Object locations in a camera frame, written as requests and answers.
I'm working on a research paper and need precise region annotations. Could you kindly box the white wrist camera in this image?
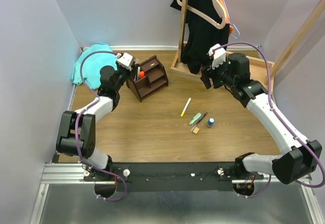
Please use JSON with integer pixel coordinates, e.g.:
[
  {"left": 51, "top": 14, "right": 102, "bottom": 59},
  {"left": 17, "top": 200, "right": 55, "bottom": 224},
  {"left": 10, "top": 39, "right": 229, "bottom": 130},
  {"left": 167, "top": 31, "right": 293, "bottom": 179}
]
[
  {"left": 208, "top": 44, "right": 226, "bottom": 70},
  {"left": 117, "top": 53, "right": 135, "bottom": 71}
]

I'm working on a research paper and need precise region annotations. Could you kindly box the turquoise t-shirt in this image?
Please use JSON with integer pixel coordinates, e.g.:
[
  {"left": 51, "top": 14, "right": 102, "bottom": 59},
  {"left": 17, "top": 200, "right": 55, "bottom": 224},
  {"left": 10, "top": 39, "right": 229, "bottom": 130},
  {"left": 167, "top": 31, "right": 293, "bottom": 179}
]
[{"left": 71, "top": 44, "right": 117, "bottom": 90}]

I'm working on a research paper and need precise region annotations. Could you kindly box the tan eraser block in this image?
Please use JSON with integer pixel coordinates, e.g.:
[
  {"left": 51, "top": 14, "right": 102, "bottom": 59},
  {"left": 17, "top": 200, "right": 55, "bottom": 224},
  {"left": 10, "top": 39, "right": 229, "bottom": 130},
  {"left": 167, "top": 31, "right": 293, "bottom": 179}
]
[{"left": 192, "top": 127, "right": 200, "bottom": 134}]

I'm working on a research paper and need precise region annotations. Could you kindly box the green highlighter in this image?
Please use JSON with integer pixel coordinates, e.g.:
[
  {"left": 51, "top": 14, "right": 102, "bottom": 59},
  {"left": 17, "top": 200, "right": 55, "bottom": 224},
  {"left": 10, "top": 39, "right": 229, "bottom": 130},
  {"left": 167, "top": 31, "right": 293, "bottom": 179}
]
[{"left": 189, "top": 113, "right": 202, "bottom": 125}]

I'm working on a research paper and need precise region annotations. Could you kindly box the wooden clothes rack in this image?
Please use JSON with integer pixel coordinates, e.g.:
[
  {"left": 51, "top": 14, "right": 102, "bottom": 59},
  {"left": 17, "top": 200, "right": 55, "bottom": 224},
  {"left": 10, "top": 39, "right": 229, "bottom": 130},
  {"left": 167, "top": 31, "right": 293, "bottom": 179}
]
[{"left": 171, "top": 0, "right": 324, "bottom": 94}]

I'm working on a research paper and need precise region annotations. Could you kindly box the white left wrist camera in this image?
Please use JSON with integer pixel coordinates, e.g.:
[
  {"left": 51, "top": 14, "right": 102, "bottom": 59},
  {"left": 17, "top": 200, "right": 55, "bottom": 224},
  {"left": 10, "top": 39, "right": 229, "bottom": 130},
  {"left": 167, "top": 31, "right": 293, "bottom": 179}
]
[{"left": 117, "top": 53, "right": 135, "bottom": 71}]

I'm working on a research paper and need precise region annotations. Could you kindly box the light blue wire hanger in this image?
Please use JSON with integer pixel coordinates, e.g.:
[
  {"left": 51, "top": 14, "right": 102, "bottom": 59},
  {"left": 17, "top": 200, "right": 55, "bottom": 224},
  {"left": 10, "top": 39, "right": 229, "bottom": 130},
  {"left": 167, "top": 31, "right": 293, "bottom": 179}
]
[{"left": 222, "top": 0, "right": 241, "bottom": 40}]

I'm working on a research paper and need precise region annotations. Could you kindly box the red marker pen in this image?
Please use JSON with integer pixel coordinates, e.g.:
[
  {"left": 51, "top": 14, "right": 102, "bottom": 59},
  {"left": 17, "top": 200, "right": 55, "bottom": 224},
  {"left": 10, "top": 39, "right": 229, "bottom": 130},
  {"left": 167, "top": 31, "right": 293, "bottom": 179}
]
[{"left": 137, "top": 66, "right": 141, "bottom": 80}]

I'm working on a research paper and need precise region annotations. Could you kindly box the black hanging garment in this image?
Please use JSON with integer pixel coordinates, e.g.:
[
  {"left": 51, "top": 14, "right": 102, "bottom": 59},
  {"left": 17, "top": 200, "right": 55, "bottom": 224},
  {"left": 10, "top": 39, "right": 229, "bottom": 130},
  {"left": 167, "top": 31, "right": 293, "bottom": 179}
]
[{"left": 180, "top": 0, "right": 230, "bottom": 74}]

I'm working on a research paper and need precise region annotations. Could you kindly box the beige wooden hanger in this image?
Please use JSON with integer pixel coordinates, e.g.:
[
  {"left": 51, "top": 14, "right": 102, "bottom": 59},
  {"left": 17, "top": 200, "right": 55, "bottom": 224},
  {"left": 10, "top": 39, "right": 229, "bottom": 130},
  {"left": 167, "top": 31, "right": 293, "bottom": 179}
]
[{"left": 176, "top": 0, "right": 227, "bottom": 30}]

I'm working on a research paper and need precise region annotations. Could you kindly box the orange plastic hanger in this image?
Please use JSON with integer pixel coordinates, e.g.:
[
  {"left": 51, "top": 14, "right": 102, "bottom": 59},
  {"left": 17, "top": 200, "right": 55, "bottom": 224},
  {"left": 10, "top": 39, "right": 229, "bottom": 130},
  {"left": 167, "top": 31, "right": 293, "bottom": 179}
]
[{"left": 206, "top": 0, "right": 234, "bottom": 35}]

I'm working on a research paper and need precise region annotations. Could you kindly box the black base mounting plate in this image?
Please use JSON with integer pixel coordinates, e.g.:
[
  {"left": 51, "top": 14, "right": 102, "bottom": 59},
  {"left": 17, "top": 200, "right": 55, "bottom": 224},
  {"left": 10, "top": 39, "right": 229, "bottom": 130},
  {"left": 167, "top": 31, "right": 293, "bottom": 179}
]
[{"left": 83, "top": 161, "right": 270, "bottom": 193}]

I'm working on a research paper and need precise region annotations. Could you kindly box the white yellow marker pen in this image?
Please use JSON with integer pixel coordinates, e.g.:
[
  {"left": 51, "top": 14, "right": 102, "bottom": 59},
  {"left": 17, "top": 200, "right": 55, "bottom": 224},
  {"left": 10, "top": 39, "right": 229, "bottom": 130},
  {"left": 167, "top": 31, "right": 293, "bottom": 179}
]
[{"left": 180, "top": 98, "right": 191, "bottom": 117}]

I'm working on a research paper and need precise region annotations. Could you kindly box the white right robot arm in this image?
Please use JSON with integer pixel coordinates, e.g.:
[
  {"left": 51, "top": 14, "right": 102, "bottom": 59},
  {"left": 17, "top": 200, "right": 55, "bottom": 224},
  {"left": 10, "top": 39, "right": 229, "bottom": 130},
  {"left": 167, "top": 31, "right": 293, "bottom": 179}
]
[{"left": 201, "top": 51, "right": 322, "bottom": 184}]

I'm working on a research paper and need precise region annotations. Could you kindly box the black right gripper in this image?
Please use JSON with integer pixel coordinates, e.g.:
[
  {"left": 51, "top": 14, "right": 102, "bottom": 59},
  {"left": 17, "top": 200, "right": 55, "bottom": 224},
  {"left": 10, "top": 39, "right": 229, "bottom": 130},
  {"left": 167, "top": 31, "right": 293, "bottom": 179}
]
[{"left": 200, "top": 56, "right": 236, "bottom": 89}]

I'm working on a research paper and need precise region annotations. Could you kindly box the blue ink bottle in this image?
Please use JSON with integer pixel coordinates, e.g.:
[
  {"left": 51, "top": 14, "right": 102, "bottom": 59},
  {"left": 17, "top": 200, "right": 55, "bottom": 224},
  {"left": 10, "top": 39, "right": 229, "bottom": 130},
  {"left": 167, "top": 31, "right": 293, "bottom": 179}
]
[{"left": 206, "top": 117, "right": 215, "bottom": 128}]

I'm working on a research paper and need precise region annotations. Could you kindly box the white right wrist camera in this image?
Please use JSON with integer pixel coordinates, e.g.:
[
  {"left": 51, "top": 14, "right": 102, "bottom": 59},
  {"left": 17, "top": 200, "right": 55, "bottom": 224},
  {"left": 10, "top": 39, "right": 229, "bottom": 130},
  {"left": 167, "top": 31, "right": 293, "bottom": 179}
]
[{"left": 208, "top": 44, "right": 226, "bottom": 70}]

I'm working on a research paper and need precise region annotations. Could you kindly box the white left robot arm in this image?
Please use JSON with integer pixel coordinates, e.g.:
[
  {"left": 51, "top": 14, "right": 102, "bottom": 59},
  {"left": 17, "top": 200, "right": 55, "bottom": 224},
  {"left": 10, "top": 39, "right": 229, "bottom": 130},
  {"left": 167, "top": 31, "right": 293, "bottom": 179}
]
[{"left": 56, "top": 66, "right": 131, "bottom": 181}]

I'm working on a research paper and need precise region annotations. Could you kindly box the dark wooden desk organizer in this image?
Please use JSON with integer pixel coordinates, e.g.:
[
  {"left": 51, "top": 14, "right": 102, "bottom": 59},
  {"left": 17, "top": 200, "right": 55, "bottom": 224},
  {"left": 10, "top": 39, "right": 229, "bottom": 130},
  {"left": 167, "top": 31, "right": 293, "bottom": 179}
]
[{"left": 126, "top": 55, "right": 169, "bottom": 102}]

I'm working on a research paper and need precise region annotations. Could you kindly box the orange black highlighter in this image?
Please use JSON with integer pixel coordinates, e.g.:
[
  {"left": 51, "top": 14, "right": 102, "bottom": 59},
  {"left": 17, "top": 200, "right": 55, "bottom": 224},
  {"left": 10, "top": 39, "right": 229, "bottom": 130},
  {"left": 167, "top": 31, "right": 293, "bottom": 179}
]
[{"left": 139, "top": 71, "right": 145, "bottom": 79}]

